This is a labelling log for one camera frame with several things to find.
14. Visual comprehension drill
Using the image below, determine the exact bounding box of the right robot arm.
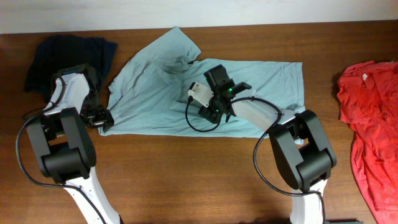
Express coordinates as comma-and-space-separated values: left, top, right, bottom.
188, 65, 337, 223

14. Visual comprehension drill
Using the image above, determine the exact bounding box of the folded dark navy garment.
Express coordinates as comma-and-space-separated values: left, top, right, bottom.
24, 35, 118, 103

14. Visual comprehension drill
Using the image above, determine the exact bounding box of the light blue t-shirt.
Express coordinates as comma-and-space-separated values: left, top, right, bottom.
99, 27, 305, 138

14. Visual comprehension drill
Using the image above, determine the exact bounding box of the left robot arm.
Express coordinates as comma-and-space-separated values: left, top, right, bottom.
21, 63, 123, 223

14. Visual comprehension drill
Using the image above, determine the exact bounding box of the red t-shirt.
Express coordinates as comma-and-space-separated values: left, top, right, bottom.
337, 61, 397, 223

